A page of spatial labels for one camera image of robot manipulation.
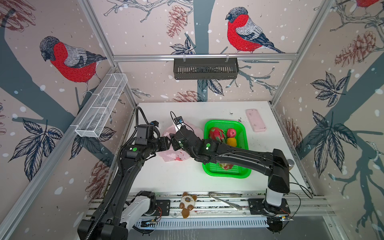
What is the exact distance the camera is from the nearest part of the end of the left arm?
0.57 meters

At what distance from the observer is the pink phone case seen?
105 cm

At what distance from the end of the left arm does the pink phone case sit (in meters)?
0.67
